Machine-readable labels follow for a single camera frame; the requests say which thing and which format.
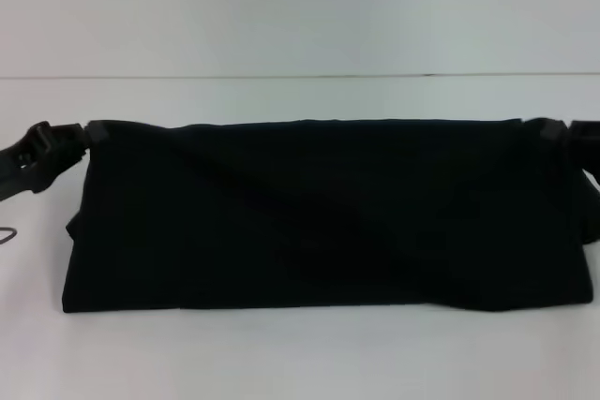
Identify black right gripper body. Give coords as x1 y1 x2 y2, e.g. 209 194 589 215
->
575 144 600 185

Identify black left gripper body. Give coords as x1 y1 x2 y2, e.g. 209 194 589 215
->
0 124 38 195

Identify black FREE print t-shirt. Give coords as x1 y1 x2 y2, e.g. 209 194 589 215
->
60 116 593 315

